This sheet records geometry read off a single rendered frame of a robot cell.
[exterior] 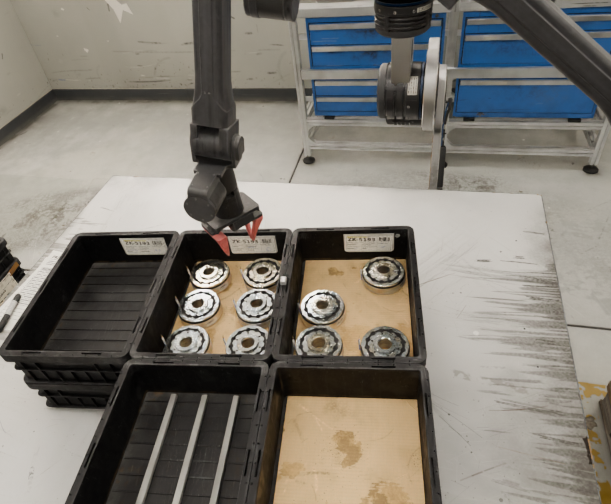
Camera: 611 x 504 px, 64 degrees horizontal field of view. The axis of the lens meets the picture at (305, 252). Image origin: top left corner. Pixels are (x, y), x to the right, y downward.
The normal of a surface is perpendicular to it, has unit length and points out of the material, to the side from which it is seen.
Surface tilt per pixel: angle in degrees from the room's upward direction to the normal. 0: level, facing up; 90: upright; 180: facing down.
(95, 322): 0
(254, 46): 90
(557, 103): 90
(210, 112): 79
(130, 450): 0
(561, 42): 87
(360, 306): 0
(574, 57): 87
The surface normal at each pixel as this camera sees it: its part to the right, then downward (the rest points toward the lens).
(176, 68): -0.22, 0.68
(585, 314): -0.11, -0.73
